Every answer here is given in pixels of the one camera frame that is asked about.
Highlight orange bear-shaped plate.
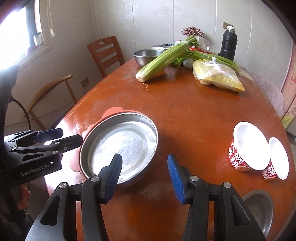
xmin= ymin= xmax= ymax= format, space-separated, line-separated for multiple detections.
xmin=70 ymin=106 xmax=145 ymax=181

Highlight shallow round metal pan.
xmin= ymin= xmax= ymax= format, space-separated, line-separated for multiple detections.
xmin=79 ymin=111 xmax=159 ymax=188

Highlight large stainless steel bowl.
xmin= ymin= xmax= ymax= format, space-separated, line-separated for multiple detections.
xmin=242 ymin=189 xmax=273 ymax=237

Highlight red paper bowl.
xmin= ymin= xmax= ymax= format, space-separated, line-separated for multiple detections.
xmin=261 ymin=137 xmax=290 ymax=181
xmin=228 ymin=121 xmax=270 ymax=172

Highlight hand holding other gripper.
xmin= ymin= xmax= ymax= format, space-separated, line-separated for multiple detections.
xmin=16 ymin=184 xmax=31 ymax=210

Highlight light wooden armchair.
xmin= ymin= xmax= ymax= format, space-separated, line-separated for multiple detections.
xmin=26 ymin=74 xmax=78 ymax=131

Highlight red wooden chair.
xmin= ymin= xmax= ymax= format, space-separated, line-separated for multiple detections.
xmin=87 ymin=36 xmax=125 ymax=78

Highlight small steel bowl far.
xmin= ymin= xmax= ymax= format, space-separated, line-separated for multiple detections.
xmin=133 ymin=49 xmax=164 ymax=67

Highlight yellow food plastic bag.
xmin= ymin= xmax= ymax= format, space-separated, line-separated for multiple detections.
xmin=193 ymin=57 xmax=245 ymax=92

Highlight pink cloth on chair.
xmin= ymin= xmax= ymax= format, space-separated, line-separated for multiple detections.
xmin=252 ymin=75 xmax=285 ymax=118

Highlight large celery bunch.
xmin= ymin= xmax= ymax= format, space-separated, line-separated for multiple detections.
xmin=135 ymin=35 xmax=198 ymax=83

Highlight pink Hello Kitty curtain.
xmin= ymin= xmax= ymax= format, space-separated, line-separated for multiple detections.
xmin=281 ymin=43 xmax=296 ymax=129

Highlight black thermos bottle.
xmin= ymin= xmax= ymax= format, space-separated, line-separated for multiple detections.
xmin=220 ymin=26 xmax=237 ymax=61

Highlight low wall power socket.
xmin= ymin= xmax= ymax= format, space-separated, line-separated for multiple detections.
xmin=81 ymin=77 xmax=89 ymax=88

